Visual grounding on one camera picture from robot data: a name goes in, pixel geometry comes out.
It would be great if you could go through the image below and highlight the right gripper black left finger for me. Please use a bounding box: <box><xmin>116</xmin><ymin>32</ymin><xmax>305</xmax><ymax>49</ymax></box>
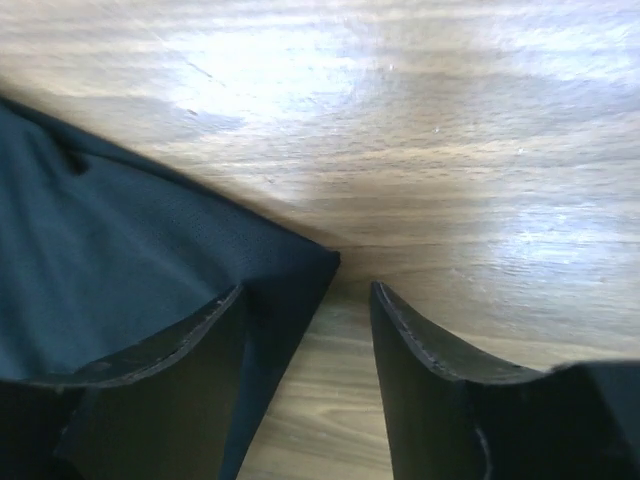
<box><xmin>1</xmin><ymin>288</ymin><xmax>245</xmax><ymax>479</ymax></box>

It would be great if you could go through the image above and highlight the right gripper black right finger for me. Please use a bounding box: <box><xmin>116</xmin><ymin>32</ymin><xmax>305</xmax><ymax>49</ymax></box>
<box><xmin>370</xmin><ymin>282</ymin><xmax>639</xmax><ymax>479</ymax></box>

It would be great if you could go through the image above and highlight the black t shirt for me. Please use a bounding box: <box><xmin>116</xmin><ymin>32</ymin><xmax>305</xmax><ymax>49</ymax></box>
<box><xmin>1</xmin><ymin>99</ymin><xmax>340</xmax><ymax>479</ymax></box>

